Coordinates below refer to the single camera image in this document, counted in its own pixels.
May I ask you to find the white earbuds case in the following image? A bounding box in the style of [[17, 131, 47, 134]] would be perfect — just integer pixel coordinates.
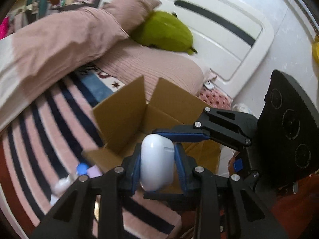
[[140, 134, 175, 192]]

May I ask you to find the flat white box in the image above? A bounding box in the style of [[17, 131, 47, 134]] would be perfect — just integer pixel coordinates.
[[50, 194, 60, 206]]

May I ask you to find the white spray bottle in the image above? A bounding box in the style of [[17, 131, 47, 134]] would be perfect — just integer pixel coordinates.
[[51, 175, 74, 197]]

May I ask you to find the purple rectangular case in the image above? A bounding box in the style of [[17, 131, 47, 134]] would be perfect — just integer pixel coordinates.
[[87, 165, 103, 179]]

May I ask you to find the brown cardboard box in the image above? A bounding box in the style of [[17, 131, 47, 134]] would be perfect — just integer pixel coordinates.
[[82, 77, 207, 173]]

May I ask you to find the striped fleece blanket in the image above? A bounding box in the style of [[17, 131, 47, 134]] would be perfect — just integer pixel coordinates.
[[1, 66, 127, 238]]

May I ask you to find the green plush toy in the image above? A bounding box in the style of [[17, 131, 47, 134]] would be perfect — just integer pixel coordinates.
[[130, 11, 197, 55]]

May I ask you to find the white bed headboard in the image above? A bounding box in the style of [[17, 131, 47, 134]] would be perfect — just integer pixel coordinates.
[[99, 0, 274, 98]]

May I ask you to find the pink striped pillow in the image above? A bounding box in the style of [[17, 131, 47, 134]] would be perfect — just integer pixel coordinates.
[[102, 0, 161, 35]]

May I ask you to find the folded pink grey quilt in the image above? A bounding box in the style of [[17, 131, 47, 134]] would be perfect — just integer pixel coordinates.
[[1, 7, 128, 129]]

